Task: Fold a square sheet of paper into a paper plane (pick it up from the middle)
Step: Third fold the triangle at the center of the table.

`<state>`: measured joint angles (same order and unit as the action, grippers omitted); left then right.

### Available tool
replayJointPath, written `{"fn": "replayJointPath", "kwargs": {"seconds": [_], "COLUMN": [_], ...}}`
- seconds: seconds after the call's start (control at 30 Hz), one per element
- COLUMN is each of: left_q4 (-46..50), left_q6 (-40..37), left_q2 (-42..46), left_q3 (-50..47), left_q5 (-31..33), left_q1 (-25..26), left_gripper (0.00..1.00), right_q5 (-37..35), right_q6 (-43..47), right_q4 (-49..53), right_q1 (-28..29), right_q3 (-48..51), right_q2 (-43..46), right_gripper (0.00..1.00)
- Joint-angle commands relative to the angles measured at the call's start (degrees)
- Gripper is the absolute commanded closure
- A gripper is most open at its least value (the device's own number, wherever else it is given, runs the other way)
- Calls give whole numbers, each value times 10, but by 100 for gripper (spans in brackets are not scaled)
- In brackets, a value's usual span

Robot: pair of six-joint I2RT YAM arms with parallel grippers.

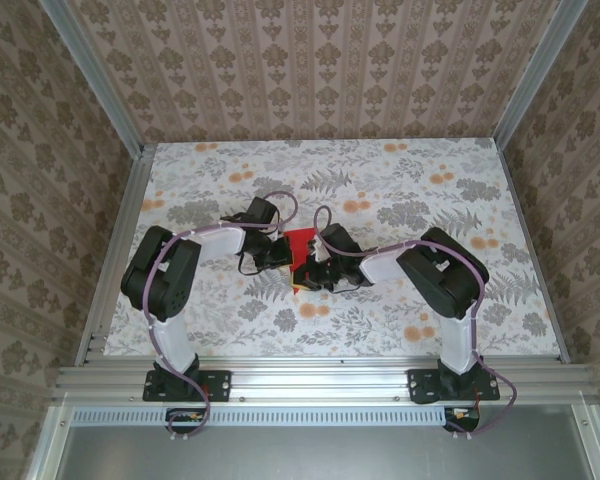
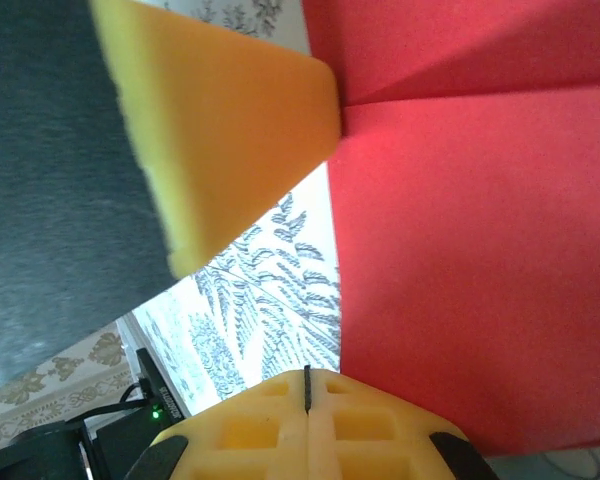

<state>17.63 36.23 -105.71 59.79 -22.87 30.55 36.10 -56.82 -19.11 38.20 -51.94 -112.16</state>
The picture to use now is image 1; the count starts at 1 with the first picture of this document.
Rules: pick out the floral patterned table cover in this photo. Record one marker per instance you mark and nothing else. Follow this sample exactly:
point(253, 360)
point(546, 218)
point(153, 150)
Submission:
point(380, 310)

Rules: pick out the aluminium frame post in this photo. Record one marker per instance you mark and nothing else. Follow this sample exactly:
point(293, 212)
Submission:
point(535, 75)
point(99, 80)

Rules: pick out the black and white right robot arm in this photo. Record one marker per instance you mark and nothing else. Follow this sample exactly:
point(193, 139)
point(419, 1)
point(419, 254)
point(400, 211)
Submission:
point(445, 280)

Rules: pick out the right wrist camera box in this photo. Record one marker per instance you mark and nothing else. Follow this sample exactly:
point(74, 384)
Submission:
point(341, 240)

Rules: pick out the black connector board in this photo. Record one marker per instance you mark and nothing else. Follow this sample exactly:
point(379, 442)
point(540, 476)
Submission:
point(462, 424)
point(185, 426)

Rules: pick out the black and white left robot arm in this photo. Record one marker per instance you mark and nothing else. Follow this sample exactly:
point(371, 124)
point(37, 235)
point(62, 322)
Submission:
point(160, 280)

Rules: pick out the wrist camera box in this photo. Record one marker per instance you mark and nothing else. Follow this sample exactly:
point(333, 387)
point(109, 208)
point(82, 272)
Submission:
point(261, 211)
point(341, 240)

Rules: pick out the aluminium side rail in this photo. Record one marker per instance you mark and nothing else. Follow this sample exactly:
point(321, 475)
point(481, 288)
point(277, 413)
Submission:
point(565, 356)
point(123, 225)

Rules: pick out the grey sheet metal panel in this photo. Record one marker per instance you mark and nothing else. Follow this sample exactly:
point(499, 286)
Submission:
point(320, 455)

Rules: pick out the aluminium cross rail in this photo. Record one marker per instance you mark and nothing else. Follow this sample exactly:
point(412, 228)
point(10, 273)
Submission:
point(320, 382)

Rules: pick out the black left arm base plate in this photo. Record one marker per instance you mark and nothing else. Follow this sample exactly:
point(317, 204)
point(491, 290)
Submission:
point(217, 385)

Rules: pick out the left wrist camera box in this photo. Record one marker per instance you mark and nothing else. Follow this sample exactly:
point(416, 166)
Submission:
point(261, 211)

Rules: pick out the red square paper sheet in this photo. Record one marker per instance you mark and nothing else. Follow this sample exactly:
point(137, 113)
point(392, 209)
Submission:
point(297, 245)

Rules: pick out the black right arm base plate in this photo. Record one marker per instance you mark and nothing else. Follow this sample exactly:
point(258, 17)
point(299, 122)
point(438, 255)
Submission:
point(422, 385)

